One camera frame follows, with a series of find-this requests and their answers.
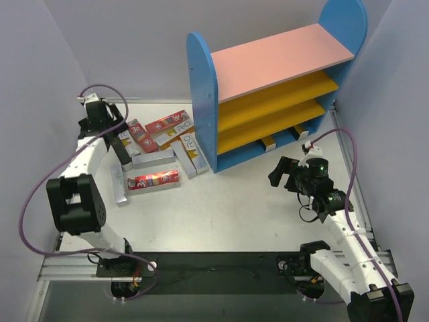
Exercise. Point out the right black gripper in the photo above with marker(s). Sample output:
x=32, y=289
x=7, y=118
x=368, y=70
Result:
x=290, y=176

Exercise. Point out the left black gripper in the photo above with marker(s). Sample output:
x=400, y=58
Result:
x=112, y=141

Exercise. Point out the silver RO box table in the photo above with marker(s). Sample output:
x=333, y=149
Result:
x=299, y=132

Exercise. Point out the silver RO toothpaste box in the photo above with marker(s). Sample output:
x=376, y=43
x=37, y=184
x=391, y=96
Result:
x=268, y=143

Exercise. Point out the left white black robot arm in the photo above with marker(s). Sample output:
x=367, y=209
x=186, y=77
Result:
x=76, y=204

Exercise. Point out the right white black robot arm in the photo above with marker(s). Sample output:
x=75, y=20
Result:
x=370, y=291

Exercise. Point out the blue shelf with coloured boards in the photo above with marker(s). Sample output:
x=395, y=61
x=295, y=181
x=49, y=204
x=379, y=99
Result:
x=265, y=87

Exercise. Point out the black toothpaste box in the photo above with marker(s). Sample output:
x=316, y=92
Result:
x=122, y=154

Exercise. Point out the red 3D toothpaste box upright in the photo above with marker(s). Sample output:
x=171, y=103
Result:
x=139, y=134

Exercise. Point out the silver box under left gripper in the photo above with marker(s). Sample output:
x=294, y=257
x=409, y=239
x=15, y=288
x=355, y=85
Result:
x=118, y=183

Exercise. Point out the orange white RO toothpaste box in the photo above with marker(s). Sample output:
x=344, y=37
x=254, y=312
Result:
x=165, y=139

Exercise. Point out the red 3D toothpaste box top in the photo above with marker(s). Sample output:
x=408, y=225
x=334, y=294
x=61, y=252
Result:
x=166, y=122

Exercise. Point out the plain silver box horizontal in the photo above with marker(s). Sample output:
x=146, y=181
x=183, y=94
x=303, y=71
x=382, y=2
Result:
x=153, y=159

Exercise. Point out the red 3D toothpaste box lower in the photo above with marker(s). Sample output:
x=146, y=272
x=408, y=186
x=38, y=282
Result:
x=147, y=183

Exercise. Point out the plain silver box diagonal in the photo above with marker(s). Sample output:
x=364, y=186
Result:
x=184, y=159

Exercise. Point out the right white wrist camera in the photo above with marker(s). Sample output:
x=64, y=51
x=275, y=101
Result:
x=310, y=150

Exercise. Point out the aluminium frame rail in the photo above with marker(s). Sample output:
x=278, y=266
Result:
x=79, y=268

